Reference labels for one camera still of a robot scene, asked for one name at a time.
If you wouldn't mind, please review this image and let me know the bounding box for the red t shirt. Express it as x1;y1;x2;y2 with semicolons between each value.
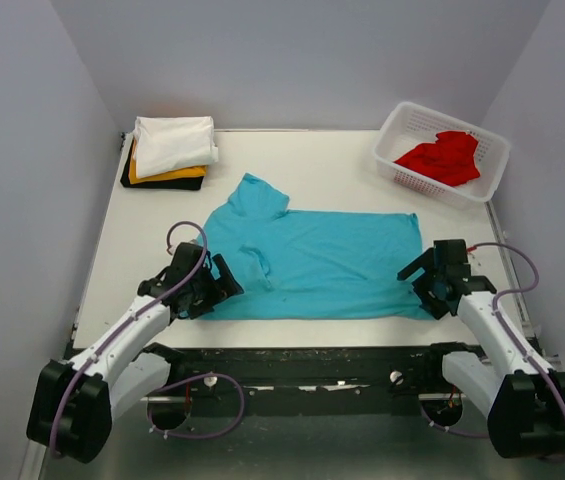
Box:
395;131;481;187

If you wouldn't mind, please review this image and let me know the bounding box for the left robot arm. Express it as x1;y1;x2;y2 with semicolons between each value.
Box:
26;242;243;463

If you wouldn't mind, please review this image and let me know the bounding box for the folded black t shirt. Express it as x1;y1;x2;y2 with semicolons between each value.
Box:
119;165;205;191

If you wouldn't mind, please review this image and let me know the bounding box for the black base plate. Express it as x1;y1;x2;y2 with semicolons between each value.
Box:
140;342;484;430

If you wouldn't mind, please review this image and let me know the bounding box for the white plastic basket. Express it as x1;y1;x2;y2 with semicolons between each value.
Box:
371;101;510;208

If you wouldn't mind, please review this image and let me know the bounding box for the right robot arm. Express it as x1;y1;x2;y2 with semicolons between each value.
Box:
397;239;565;462

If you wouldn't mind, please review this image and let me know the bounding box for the folded white t shirt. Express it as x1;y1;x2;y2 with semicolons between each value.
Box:
133;116;219;178

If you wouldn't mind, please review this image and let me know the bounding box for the cyan t shirt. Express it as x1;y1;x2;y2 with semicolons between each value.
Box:
204;174;431;321

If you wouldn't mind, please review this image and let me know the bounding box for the folded yellow t shirt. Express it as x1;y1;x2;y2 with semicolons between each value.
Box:
121;140;208;187

